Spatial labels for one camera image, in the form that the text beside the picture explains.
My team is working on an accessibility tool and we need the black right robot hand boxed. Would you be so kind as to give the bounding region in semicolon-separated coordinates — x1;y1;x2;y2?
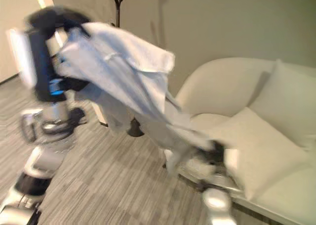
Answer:
184;139;230;180

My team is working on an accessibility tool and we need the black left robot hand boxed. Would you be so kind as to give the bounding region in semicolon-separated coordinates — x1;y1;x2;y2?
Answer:
6;6;92;104

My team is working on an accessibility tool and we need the light blue shirt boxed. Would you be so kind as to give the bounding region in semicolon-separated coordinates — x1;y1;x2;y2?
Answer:
57;21;216;174

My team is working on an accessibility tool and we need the white sofa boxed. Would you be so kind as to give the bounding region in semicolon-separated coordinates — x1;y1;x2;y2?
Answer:
161;56;316;225

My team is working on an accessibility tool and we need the black metal clothes rack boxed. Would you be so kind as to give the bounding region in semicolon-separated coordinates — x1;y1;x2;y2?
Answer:
108;0;146;138

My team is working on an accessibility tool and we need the white square pillow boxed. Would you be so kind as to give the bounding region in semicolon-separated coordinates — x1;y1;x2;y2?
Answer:
248;58;316;152
211;107;312;201

